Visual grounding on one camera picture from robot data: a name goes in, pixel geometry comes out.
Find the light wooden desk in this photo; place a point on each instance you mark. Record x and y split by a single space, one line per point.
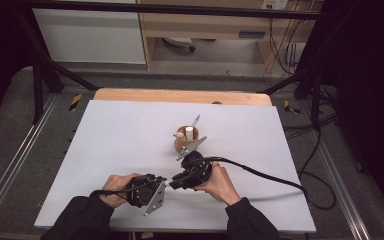
206 25

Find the yellow black floor tape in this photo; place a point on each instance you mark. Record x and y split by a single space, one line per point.
75 102
290 107

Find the white cabinet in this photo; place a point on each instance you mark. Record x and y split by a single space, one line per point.
90 36

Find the office chair base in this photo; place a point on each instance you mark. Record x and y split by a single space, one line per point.
180 41

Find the aluminium floor rail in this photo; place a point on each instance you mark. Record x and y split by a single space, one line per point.
343 186
16 160

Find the thick white marker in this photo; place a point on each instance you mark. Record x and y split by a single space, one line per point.
189 133

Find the white power strip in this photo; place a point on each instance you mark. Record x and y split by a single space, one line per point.
275 4

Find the clear plastic pen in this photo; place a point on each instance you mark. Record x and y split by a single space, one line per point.
196 120

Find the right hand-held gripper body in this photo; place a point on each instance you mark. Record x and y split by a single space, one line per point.
196 168

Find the light wooden table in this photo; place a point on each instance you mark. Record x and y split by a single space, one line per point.
180 96

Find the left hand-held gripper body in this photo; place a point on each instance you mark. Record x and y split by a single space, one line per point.
143 195

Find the black curtain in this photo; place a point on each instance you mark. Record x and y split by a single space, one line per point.
0 50
366 83

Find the person's right hand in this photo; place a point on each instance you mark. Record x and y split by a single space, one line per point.
221 186

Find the round wooden pen holder cup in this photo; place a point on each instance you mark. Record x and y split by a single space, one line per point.
180 145

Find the black metal frame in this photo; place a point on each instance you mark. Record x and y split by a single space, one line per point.
180 10

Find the person's left hand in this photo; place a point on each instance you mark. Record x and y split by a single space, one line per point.
116 186

